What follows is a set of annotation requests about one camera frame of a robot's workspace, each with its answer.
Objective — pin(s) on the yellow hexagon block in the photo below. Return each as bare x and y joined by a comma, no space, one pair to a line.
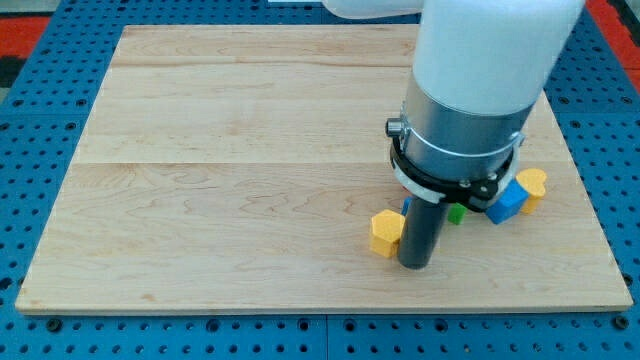
385,233

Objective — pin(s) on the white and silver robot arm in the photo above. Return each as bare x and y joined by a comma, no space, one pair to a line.
479,67

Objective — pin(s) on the blue triangle block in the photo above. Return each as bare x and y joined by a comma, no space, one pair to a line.
406,204

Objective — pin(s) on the wooden board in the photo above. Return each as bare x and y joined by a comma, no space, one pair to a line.
235,170

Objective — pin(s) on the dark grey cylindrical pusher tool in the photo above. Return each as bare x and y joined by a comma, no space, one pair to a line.
421,230

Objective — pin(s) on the green block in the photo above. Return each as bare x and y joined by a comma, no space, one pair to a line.
457,213

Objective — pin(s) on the blue block right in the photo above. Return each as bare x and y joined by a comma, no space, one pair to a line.
509,204

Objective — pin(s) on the yellow heart block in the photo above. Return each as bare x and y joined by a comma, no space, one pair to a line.
532,180

